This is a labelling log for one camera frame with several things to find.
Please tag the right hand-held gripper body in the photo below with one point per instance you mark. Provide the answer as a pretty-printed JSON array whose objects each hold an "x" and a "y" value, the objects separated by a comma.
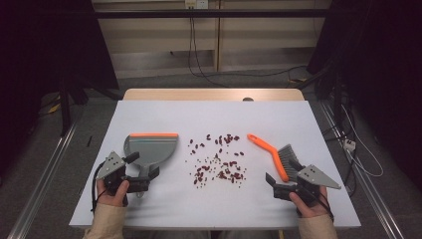
[{"x": 315, "y": 176}]

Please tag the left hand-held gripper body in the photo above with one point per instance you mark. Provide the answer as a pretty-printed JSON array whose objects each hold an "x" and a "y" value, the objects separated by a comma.
[{"x": 111, "y": 166}]

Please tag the orange brush with grey bristles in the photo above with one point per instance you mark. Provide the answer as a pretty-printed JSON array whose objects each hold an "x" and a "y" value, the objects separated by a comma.
[{"x": 275, "y": 156}]

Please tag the grey dustpan with orange edge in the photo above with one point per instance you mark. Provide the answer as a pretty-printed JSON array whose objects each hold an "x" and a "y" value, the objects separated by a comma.
[{"x": 152, "y": 149}]

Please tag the group of red beans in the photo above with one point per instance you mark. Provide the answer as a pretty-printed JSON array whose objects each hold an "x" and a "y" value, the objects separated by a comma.
[{"x": 220, "y": 174}]

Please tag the person's left hand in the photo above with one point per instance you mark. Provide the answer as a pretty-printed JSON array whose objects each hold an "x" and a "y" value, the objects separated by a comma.
[{"x": 112, "y": 200}]

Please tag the person's right hand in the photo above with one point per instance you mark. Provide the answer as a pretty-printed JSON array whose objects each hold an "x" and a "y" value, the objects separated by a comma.
[{"x": 312, "y": 211}]

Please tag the white power adapter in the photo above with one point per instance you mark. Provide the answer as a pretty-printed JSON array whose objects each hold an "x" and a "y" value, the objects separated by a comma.
[{"x": 349, "y": 145}]

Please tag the black metal stand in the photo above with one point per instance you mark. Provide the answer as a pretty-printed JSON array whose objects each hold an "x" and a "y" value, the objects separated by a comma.
[{"x": 65, "y": 106}]

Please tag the wooden table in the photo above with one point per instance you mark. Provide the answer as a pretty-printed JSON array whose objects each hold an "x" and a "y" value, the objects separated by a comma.
[{"x": 185, "y": 94}]

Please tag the dark curtain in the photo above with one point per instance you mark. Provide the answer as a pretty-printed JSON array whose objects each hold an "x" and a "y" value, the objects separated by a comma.
[
  {"x": 43, "y": 43},
  {"x": 381, "y": 49}
]

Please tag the black horizontal bar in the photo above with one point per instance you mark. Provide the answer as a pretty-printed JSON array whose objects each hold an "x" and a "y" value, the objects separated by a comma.
[{"x": 212, "y": 13}]

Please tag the aluminium floor rail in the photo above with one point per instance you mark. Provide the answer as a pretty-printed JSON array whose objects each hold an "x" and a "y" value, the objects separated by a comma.
[
  {"x": 43, "y": 179},
  {"x": 365, "y": 186}
]

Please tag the white wall socket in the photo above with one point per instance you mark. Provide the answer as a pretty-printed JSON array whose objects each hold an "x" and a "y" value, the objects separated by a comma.
[{"x": 196, "y": 3}]

